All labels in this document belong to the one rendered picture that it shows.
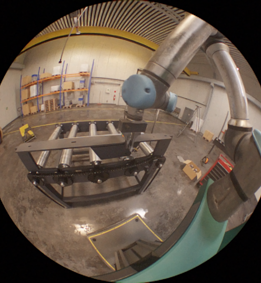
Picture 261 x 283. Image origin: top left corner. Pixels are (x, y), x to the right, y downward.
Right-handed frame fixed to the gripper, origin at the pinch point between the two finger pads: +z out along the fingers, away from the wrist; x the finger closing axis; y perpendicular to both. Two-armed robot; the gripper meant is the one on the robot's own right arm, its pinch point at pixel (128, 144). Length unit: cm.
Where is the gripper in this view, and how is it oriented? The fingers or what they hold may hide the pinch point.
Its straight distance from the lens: 45.4
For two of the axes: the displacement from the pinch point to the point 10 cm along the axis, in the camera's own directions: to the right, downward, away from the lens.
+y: 4.0, 5.5, -7.4
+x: 9.0, -0.8, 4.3
